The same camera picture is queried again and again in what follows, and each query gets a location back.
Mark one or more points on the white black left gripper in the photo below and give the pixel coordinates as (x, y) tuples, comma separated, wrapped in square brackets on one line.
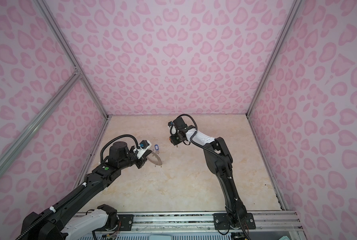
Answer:
[(143, 159)]

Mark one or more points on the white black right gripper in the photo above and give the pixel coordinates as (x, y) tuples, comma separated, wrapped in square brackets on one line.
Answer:
[(174, 141)]

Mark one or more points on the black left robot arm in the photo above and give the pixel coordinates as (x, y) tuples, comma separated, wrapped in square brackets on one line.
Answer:
[(118, 154)]

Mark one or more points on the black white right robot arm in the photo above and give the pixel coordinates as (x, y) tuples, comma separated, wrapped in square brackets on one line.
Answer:
[(219, 161)]

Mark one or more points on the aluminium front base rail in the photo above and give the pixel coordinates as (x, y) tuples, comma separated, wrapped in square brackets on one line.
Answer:
[(262, 225)]

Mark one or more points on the aluminium left wall diagonal bar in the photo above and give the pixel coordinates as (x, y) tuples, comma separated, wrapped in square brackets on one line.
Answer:
[(11, 153)]

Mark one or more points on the aluminium left back corner post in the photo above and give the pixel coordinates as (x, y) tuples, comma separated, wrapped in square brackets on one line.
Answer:
[(67, 49)]

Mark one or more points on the aluminium corner post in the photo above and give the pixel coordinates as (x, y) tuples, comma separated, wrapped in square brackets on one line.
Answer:
[(67, 49), (283, 35)]

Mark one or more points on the aluminium right back corner post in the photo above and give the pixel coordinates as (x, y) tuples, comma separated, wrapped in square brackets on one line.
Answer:
[(283, 35)]

